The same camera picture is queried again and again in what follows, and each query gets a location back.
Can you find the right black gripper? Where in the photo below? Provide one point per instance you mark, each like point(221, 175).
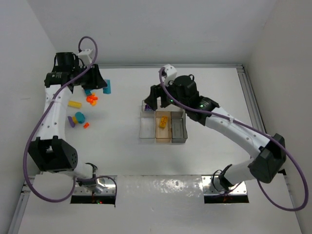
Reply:
point(160, 92)

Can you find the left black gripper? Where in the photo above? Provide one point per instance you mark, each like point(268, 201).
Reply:
point(90, 76)

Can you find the teal 2x4 lego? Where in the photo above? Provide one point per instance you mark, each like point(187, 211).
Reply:
point(107, 88)

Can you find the purple printed lego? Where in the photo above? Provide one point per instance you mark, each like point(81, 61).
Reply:
point(147, 109)

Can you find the long yellow lego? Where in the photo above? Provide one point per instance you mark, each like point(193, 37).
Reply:
point(74, 104)

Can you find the teal round lego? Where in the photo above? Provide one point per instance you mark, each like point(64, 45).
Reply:
point(79, 117)

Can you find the purple and yellow lego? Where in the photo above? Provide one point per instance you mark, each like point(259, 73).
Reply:
point(72, 121)

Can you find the small orange lego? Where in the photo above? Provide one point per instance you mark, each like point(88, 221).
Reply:
point(86, 125)

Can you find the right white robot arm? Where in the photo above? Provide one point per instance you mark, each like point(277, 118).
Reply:
point(266, 157)

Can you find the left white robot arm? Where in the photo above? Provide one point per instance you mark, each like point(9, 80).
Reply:
point(48, 148)

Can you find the teal square lego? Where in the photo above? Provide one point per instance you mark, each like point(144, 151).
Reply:
point(88, 92)

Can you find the orange lego cluster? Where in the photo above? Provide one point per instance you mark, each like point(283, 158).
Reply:
point(92, 99)

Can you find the clear rear container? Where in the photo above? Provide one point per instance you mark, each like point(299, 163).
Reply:
point(175, 107)

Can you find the clear front-left container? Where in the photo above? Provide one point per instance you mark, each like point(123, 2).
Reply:
point(147, 128)

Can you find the grey plastic container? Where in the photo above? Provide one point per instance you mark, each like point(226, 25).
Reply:
point(178, 127)

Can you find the amber plastic container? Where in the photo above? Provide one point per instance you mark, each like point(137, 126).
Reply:
point(163, 135)

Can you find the white front cover panel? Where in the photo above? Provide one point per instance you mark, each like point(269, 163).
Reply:
point(160, 205)

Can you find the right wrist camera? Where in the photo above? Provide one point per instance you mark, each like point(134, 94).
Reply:
point(169, 73)

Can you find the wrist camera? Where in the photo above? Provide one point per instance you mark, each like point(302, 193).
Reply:
point(86, 56)
point(169, 73)

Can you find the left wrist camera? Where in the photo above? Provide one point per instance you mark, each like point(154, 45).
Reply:
point(86, 56)

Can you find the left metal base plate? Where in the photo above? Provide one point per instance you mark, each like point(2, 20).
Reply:
point(101, 186)

